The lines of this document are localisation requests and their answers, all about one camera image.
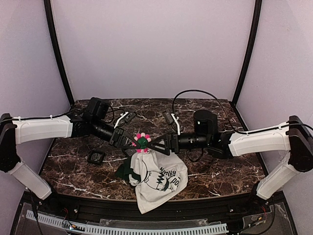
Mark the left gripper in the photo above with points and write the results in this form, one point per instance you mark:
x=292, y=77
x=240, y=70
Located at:
x=117, y=137

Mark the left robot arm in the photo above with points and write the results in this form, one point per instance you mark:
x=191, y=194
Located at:
x=17, y=130

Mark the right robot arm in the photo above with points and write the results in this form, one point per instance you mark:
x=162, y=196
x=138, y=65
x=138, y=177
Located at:
x=292, y=136

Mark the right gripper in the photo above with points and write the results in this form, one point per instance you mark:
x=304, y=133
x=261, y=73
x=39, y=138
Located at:
x=174, y=142

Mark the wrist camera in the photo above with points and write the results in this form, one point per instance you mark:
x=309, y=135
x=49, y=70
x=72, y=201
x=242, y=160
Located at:
x=173, y=121
x=125, y=118

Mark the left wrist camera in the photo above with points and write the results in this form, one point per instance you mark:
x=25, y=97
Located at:
x=125, y=118

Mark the pink flower brooch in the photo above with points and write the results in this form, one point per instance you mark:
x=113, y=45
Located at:
x=143, y=139

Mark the white slotted cable duct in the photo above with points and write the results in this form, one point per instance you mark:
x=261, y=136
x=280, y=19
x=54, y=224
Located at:
x=119, y=227

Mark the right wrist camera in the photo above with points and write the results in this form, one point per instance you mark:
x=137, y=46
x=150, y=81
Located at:
x=173, y=121

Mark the right black frame post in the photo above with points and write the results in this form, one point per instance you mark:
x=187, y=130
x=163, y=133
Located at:
x=249, y=50

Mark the black aluminium front rail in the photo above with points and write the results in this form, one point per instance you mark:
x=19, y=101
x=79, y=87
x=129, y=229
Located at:
x=95, y=209

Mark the white and green garment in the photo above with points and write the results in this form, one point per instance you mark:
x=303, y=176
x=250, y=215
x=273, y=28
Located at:
x=156, y=178

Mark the black square box left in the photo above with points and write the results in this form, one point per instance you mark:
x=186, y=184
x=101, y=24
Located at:
x=96, y=157

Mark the left black frame post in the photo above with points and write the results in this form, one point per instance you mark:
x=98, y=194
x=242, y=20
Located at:
x=57, y=50

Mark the black frame post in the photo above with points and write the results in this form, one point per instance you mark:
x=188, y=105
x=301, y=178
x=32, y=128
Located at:
x=57, y=50
x=249, y=50

